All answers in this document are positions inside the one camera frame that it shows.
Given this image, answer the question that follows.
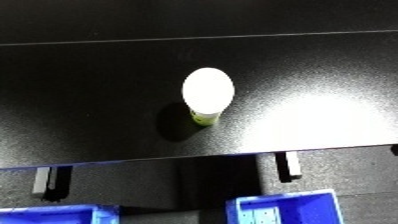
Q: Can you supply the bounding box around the white paper cup green band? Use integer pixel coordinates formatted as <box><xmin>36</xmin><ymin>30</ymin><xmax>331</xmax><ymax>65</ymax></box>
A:
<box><xmin>179</xmin><ymin>67</ymin><xmax>237</xmax><ymax>127</ymax></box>

